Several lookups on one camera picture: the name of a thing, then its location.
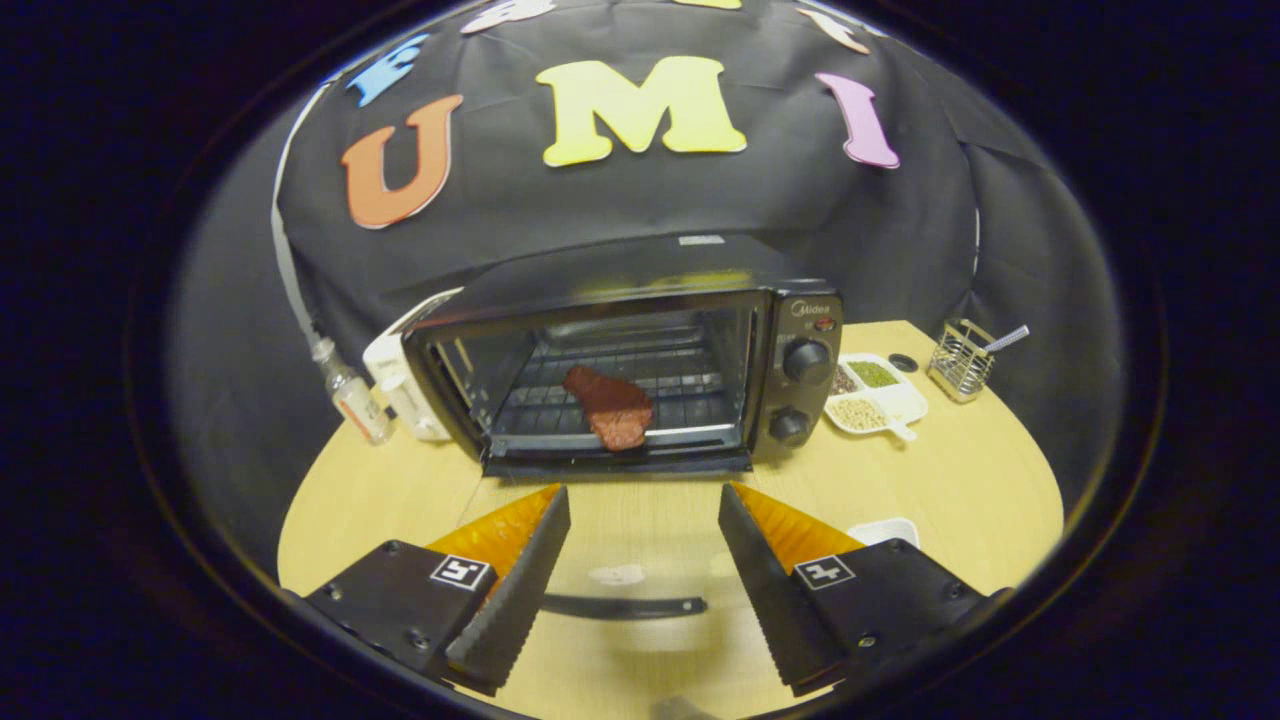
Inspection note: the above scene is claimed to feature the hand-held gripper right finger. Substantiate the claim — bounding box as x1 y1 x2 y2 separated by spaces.
718 482 1011 698

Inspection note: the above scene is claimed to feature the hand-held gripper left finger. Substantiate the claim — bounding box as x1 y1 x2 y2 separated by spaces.
300 485 572 698

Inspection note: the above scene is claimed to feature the brown meat steak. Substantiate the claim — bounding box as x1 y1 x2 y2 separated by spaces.
562 364 655 452

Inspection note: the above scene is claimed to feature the black toaster oven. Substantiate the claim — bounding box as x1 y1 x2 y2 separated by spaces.
400 235 844 623

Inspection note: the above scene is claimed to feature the white rectangular tray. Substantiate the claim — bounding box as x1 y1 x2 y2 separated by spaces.
848 517 919 548

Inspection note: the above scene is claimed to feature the white divided dish with beans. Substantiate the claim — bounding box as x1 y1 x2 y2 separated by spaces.
824 353 929 443

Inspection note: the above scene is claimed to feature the clear plastic bottle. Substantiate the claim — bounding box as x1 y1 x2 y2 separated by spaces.
310 338 394 447

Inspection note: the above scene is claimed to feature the white kitchen scale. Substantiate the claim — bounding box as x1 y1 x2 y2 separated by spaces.
362 288 466 443

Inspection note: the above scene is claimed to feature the metal wire utensil holder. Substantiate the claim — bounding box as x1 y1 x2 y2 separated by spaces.
926 318 997 404

